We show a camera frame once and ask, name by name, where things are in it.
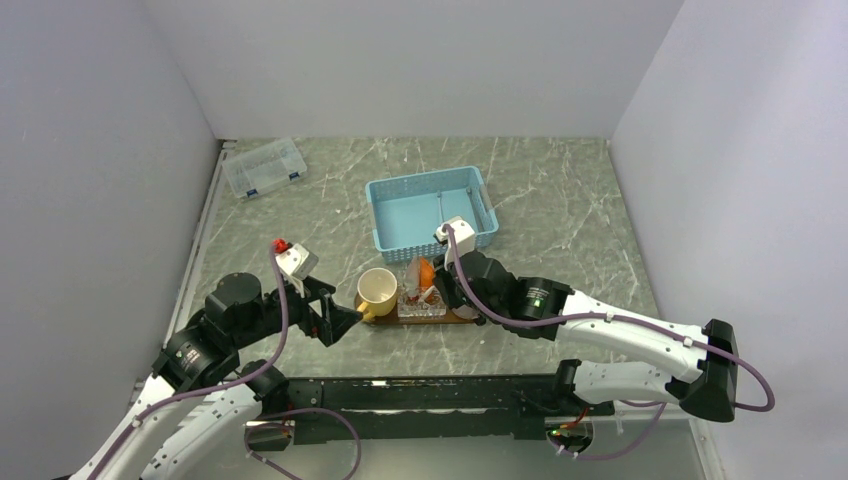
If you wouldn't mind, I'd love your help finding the clear plastic compartment box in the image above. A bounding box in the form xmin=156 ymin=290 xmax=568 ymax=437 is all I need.
xmin=222 ymin=138 xmax=308 ymax=199

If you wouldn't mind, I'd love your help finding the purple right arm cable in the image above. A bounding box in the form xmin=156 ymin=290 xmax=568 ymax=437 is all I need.
xmin=442 ymin=223 xmax=776 ymax=413

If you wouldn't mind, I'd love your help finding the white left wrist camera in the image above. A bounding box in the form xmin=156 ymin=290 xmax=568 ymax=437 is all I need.
xmin=271 ymin=238 xmax=319 ymax=298

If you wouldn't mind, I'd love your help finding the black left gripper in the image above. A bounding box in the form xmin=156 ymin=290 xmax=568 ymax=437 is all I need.
xmin=233 ymin=272 xmax=362 ymax=349

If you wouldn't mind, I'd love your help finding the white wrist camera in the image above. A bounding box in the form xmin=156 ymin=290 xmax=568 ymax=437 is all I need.
xmin=271 ymin=238 xmax=319 ymax=298
xmin=434 ymin=216 xmax=477 ymax=257

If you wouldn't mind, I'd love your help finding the brown oval wooden tray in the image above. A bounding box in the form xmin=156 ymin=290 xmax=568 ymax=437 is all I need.
xmin=366 ymin=304 xmax=474 ymax=326

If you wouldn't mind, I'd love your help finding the aluminium rail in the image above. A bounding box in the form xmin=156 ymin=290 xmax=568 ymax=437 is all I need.
xmin=125 ymin=140 xmax=236 ymax=425

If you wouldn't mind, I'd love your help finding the yellow mug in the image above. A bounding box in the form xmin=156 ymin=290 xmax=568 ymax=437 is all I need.
xmin=355 ymin=268 xmax=398 ymax=323

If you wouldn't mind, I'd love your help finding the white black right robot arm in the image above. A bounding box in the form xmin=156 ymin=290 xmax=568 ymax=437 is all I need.
xmin=434 ymin=251 xmax=738 ymax=423

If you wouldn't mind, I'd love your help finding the orange toothpaste tube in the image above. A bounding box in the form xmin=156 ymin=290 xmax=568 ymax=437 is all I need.
xmin=418 ymin=257 xmax=436 ymax=291

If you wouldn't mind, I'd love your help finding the light blue plastic basket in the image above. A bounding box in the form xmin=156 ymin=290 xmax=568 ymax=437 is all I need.
xmin=365 ymin=166 xmax=499 ymax=264

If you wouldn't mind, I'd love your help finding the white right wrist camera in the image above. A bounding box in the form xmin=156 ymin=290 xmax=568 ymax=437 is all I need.
xmin=434 ymin=216 xmax=477 ymax=257

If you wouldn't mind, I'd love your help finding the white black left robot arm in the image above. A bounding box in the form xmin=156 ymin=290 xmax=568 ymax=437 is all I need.
xmin=72 ymin=273 xmax=363 ymax=479

